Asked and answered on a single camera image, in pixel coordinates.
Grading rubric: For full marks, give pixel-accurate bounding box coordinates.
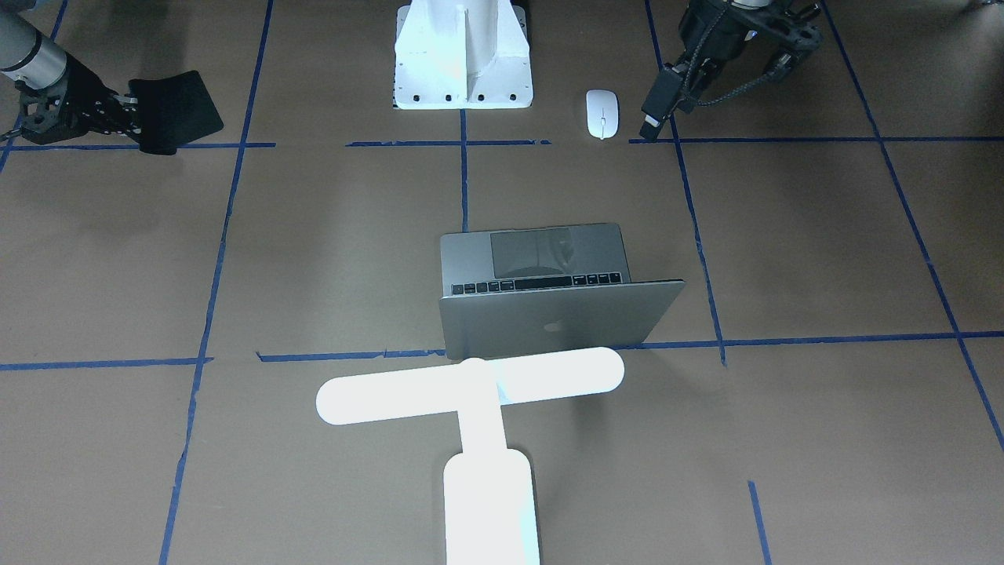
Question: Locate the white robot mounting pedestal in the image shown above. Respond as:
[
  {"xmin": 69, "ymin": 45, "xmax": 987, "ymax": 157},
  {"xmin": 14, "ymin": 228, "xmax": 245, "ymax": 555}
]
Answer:
[{"xmin": 392, "ymin": 1, "xmax": 534, "ymax": 111}]

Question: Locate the black mouse pad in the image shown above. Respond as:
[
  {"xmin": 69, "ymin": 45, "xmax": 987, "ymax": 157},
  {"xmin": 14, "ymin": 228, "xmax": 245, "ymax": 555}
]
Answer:
[{"xmin": 129, "ymin": 71, "xmax": 224, "ymax": 156}]

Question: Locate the grey laptop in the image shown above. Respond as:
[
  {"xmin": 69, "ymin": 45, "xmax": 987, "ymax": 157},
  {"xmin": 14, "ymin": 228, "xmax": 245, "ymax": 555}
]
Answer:
[{"xmin": 438, "ymin": 223, "xmax": 686, "ymax": 360}]

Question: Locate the white computer mouse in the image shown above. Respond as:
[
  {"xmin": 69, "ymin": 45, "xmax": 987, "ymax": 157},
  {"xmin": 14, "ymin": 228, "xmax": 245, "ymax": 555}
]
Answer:
[{"xmin": 585, "ymin": 89, "xmax": 620, "ymax": 140}]

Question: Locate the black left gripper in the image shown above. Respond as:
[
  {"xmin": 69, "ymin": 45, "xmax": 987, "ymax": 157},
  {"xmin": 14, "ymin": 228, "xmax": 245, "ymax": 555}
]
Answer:
[{"xmin": 678, "ymin": 1, "xmax": 822, "ymax": 87}]

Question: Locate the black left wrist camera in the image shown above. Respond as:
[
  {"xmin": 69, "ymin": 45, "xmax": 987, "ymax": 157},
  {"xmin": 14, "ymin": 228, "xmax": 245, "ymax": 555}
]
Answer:
[{"xmin": 639, "ymin": 62, "xmax": 689, "ymax": 142}]

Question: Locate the white desk lamp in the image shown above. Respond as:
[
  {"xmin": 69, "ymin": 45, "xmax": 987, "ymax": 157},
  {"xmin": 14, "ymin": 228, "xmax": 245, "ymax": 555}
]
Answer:
[{"xmin": 315, "ymin": 347, "xmax": 625, "ymax": 564}]

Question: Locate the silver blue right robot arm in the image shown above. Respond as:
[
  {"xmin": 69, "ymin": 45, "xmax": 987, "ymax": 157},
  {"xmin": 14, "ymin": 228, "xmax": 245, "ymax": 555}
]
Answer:
[{"xmin": 1, "ymin": 1, "xmax": 141, "ymax": 144}]

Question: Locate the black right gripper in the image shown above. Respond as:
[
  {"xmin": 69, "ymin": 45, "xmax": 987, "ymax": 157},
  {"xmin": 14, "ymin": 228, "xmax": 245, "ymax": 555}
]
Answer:
[{"xmin": 15, "ymin": 62, "xmax": 144, "ymax": 144}]

